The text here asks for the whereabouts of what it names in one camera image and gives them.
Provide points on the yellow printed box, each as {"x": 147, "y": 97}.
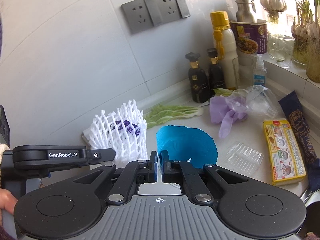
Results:
{"x": 283, "y": 152}

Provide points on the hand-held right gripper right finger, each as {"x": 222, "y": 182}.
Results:
{"x": 164, "y": 165}

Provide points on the steel sink edge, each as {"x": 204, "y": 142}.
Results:
{"x": 308, "y": 195}

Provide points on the white bottle with yellow cap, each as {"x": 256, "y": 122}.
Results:
{"x": 226, "y": 45}

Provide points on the small clear spray bottle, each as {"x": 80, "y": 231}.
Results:
{"x": 259, "y": 76}

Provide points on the purple disposable glove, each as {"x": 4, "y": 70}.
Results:
{"x": 220, "y": 107}

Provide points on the purple instant noodle cup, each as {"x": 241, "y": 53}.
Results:
{"x": 250, "y": 37}

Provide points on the white foam fruit net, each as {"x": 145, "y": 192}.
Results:
{"x": 107, "y": 135}

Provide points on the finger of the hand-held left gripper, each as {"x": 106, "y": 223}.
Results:
{"x": 67, "y": 155}

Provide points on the dark blue snack bag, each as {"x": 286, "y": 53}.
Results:
{"x": 297, "y": 120}

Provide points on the clear plastic tray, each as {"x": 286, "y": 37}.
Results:
{"x": 243, "y": 157}

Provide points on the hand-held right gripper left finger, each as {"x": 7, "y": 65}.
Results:
{"x": 155, "y": 165}

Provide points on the blue curled paper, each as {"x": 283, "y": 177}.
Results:
{"x": 190, "y": 142}

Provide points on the clear crumpled plastic bag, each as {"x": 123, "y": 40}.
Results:
{"x": 262, "y": 102}

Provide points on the long green cabbage leaf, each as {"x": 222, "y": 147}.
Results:
{"x": 172, "y": 112}

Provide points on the clear glass jar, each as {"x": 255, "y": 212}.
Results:
{"x": 281, "y": 51}

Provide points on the stainless steel bottle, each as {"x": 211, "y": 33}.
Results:
{"x": 245, "y": 11}

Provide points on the purple knit clothing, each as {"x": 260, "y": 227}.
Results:
{"x": 312, "y": 236}

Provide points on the grey wall socket panel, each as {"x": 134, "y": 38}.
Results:
{"x": 152, "y": 10}

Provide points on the dark sauce bottle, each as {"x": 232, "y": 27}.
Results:
{"x": 197, "y": 82}
{"x": 216, "y": 72}

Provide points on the person's left hand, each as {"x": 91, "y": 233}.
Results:
{"x": 7, "y": 200}

